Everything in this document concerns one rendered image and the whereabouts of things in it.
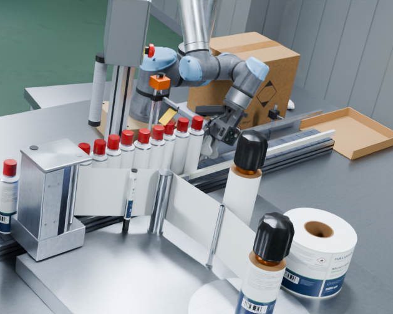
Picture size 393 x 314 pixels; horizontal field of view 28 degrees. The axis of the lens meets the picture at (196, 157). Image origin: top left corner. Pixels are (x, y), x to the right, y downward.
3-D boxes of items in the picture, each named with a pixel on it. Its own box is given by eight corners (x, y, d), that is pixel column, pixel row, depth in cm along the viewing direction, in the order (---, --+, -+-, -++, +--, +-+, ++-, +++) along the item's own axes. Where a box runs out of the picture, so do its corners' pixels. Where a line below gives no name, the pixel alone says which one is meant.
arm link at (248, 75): (259, 62, 246) (276, 70, 239) (241, 92, 247) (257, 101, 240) (243, 52, 241) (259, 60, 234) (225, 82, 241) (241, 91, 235)
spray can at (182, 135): (169, 184, 237) (179, 124, 228) (161, 175, 241) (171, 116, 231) (184, 182, 240) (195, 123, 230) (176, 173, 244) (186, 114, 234)
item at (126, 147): (115, 200, 224) (123, 137, 215) (106, 190, 228) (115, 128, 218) (130, 197, 227) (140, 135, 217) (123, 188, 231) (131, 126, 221)
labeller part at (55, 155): (44, 172, 182) (44, 169, 181) (19, 151, 188) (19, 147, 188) (92, 161, 190) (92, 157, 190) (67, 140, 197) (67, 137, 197)
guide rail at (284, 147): (92, 209, 215) (92, 203, 214) (89, 207, 216) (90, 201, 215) (334, 135, 285) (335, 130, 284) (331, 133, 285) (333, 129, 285)
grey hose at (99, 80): (92, 128, 219) (100, 58, 209) (85, 122, 221) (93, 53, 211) (103, 125, 221) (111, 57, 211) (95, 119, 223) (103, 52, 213)
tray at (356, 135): (351, 160, 284) (354, 151, 282) (298, 129, 299) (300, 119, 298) (398, 144, 303) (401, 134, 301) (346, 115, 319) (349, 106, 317)
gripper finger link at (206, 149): (201, 166, 238) (216, 140, 237) (188, 157, 242) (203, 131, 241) (206, 168, 241) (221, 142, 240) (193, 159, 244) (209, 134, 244)
